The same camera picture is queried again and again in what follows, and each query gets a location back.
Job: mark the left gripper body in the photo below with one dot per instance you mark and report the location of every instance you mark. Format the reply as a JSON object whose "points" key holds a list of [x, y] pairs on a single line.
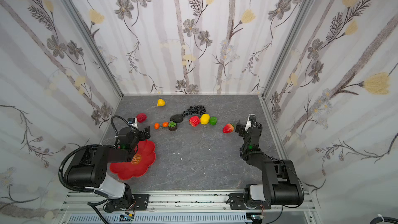
{"points": [[144, 133]]}

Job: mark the dark red raspberry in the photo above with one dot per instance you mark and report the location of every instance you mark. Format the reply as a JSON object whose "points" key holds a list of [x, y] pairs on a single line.
{"points": [[141, 118]]}

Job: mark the red flower-shaped bowl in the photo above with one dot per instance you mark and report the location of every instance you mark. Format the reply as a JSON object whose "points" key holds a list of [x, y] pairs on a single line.
{"points": [[139, 165]]}

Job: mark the dark avocado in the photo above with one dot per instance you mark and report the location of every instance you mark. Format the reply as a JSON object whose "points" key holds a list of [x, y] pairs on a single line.
{"points": [[178, 118]]}

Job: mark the red apple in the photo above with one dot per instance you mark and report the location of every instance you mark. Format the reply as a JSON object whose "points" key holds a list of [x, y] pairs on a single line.
{"points": [[194, 121]]}

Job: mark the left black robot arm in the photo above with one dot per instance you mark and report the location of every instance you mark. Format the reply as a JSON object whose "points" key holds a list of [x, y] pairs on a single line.
{"points": [[85, 169]]}

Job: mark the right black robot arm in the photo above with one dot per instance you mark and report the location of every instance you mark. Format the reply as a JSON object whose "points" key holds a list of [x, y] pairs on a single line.
{"points": [[280, 183]]}

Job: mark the red strawberry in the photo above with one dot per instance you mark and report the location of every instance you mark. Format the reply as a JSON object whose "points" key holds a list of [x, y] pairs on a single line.
{"points": [[229, 128]]}

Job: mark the dark mangosteen green top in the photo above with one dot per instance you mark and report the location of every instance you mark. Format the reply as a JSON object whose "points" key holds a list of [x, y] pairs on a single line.
{"points": [[172, 126]]}

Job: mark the green pepper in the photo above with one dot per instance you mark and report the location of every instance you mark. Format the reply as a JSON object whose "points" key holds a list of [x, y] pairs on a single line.
{"points": [[213, 120]]}

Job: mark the small yellow pear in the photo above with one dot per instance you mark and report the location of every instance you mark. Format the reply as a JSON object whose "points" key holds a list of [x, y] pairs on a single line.
{"points": [[160, 102]]}

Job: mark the yellow lemon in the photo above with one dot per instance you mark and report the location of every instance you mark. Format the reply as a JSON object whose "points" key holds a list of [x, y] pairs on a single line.
{"points": [[205, 119]]}

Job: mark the black grape bunch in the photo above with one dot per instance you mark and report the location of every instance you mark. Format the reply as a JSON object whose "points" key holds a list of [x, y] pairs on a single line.
{"points": [[195, 110]]}

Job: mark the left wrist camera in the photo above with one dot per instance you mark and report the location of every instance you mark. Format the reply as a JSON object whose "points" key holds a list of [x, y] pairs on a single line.
{"points": [[132, 122]]}

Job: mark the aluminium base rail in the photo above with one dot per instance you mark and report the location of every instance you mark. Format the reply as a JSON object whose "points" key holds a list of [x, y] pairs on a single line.
{"points": [[82, 208]]}

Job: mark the white vented cable duct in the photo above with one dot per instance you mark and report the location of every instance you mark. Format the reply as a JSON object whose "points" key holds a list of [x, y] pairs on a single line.
{"points": [[178, 218]]}

